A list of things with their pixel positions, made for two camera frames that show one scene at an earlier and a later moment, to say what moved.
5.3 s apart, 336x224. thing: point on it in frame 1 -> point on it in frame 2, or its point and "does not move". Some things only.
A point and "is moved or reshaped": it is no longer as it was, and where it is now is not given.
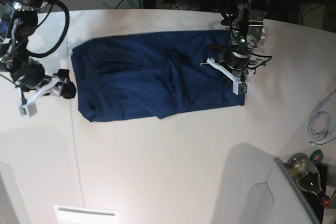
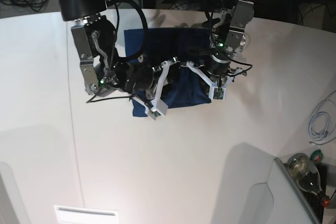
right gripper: x=237 y=60 -> x=217 y=65
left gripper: x=29 y=74 -> x=139 y=76
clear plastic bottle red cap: x=305 y=174 does not move
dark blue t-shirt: x=146 y=77 is moved or reshaped
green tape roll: x=317 y=156 does not move
